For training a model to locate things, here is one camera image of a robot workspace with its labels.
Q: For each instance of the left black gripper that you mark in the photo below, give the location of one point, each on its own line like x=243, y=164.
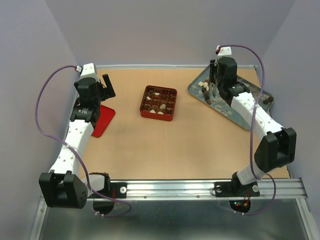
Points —
x=105, y=93

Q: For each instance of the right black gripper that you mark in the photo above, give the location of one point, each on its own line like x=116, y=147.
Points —
x=213, y=68

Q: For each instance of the metal tongs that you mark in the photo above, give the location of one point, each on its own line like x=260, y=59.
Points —
x=213, y=89

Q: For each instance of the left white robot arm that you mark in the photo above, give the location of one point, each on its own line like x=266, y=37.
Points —
x=61, y=186

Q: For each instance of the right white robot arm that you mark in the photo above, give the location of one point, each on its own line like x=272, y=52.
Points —
x=277, y=145

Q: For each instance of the dark round chocolate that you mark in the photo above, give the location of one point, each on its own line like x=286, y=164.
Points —
x=206, y=93

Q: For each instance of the dark chocolate at tray corner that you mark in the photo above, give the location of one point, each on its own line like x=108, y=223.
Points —
x=268, y=100

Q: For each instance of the red chocolate box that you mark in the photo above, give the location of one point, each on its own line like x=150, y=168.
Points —
x=167, y=96

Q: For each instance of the blue floral tray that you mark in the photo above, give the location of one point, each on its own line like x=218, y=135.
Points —
x=219, y=105

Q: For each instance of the red box lid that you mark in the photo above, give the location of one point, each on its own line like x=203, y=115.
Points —
x=106, y=116

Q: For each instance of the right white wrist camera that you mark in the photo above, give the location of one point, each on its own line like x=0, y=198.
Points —
x=223, y=52

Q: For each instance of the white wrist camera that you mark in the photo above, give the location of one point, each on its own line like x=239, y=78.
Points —
x=223, y=52
x=89, y=71

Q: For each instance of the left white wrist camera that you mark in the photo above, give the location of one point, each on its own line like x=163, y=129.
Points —
x=89, y=71

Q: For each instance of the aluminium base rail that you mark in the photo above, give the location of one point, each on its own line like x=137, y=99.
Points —
x=206, y=190

